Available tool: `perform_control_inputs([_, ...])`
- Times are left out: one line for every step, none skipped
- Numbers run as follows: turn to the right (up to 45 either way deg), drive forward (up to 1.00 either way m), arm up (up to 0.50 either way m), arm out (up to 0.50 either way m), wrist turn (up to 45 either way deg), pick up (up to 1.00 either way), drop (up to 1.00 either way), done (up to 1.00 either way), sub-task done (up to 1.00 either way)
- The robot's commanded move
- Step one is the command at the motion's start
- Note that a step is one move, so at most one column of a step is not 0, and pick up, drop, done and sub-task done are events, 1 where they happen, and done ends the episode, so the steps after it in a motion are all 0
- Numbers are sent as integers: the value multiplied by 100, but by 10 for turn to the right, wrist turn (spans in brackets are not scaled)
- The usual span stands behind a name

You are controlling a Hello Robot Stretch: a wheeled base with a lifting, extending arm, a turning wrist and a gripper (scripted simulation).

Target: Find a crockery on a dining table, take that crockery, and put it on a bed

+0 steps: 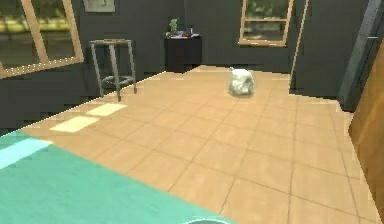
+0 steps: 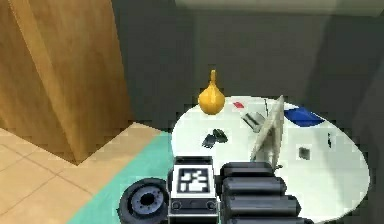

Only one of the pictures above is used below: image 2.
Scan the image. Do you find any black crumpled object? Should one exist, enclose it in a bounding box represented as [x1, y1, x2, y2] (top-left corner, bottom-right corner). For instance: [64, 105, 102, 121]
[201, 128, 230, 149]

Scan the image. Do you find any yellow gourd-shaped vase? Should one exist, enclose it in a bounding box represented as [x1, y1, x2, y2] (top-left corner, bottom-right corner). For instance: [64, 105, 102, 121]
[197, 69, 227, 116]

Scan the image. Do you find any small grey square object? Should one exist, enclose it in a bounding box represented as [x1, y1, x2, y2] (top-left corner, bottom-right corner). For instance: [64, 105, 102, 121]
[298, 146, 311, 160]

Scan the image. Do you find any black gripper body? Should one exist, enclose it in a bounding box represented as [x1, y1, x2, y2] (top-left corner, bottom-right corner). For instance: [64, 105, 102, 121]
[117, 177, 170, 224]

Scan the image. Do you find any blue flat object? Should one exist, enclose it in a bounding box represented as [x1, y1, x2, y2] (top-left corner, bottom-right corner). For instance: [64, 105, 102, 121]
[283, 106, 326, 128]

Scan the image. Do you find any round white table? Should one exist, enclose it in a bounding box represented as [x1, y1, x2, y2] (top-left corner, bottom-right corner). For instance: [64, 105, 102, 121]
[170, 95, 371, 224]

